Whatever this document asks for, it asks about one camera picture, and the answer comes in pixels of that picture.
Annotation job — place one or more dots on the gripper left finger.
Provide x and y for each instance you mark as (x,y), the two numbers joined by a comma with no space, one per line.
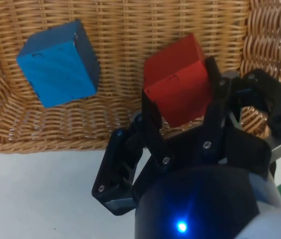
(155,139)

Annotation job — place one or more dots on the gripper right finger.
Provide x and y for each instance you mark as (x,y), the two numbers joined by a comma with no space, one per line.
(217,112)

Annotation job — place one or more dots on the red cube block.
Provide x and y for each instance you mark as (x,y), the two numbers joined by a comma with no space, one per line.
(180,89)

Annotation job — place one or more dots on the blue cube block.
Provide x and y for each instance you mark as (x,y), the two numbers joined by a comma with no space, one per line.
(55,72)

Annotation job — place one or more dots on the wicker basket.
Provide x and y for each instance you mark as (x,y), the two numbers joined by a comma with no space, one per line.
(120,37)

